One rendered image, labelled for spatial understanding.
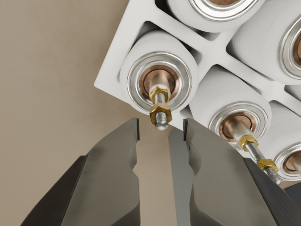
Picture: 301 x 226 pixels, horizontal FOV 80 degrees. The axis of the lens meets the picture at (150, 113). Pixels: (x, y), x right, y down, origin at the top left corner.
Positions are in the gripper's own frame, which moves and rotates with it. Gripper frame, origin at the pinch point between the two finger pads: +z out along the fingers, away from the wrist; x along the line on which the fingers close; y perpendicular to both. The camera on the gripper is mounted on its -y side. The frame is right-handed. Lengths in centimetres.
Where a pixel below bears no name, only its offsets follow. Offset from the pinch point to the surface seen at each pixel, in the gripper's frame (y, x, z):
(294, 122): 7.5, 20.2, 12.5
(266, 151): 11.2, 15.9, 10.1
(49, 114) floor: 19.0, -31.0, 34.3
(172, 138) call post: 24.5, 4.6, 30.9
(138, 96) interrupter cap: 2.1, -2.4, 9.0
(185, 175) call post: 22.3, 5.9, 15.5
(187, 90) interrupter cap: 1.3, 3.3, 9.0
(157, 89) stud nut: -0.3, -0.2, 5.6
